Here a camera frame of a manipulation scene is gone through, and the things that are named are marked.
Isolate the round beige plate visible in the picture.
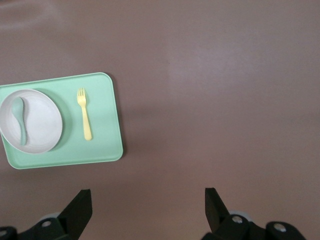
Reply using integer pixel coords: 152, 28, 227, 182
0, 89, 63, 154

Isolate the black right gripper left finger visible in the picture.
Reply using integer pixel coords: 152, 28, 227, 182
17, 189, 93, 240

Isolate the brown table cover mat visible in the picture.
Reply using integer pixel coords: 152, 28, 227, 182
0, 0, 320, 240

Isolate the pale green plastic spoon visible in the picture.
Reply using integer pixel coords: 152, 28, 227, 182
11, 96, 29, 146

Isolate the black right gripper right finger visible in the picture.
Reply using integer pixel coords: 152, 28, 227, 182
202, 187, 307, 240

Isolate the light green rectangular tray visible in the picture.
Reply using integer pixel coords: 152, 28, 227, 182
0, 72, 125, 170

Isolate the yellow plastic fork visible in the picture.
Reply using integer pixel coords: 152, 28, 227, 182
76, 87, 93, 141

